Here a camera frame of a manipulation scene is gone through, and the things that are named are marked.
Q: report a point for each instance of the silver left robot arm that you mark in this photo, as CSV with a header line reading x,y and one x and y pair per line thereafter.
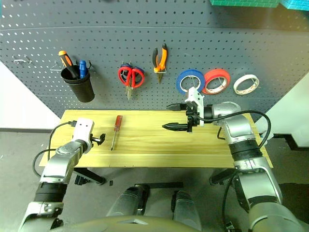
x,y
60,164

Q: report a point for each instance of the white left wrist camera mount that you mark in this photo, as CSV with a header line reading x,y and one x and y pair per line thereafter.
x,y
83,128

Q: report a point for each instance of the black table leg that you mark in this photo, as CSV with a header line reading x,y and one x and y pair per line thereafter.
x,y
91,176
219,177

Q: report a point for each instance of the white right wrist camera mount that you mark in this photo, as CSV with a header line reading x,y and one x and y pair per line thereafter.
x,y
194,95

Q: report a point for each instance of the silver metal double hook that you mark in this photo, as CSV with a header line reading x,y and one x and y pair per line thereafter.
x,y
23,60

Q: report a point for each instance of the white tape roll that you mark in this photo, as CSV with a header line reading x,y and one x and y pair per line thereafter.
x,y
237,85

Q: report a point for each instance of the red tape roll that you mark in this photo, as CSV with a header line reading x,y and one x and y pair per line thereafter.
x,y
217,72

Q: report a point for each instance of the silver robot torso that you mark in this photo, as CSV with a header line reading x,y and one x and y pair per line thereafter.
x,y
120,226

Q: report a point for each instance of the small black floor object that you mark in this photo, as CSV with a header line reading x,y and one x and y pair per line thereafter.
x,y
111,182

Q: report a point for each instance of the teal plastic crate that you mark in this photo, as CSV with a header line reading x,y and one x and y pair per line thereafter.
x,y
295,3
241,3

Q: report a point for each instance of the blue tape roll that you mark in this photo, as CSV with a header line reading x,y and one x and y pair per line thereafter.
x,y
179,78

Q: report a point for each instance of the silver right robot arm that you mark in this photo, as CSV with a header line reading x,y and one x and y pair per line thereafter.
x,y
241,125

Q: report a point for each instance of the silver robot left leg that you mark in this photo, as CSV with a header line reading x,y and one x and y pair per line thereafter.
x,y
125,203

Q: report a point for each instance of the orange black needle-nose pliers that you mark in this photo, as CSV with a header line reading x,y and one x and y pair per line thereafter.
x,y
164,56

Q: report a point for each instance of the grey metal pegboard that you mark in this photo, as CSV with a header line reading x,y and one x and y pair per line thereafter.
x,y
96,29

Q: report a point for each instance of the silver robot right leg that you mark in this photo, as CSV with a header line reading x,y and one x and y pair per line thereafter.
x,y
186,207

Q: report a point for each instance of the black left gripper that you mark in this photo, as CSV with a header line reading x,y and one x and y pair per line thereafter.
x,y
94,140

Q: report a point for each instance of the black floor bar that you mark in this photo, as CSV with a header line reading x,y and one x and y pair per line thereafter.
x,y
164,185

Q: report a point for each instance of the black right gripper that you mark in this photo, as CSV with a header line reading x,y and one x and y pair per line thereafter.
x,y
192,120

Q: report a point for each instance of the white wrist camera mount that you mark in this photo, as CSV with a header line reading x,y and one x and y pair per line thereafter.
x,y
194,95
83,128

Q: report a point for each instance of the silver robot leg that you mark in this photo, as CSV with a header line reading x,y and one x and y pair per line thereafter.
x,y
125,203
186,207

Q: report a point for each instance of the black plastic cup holder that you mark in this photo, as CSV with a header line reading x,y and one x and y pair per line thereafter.
x,y
83,89

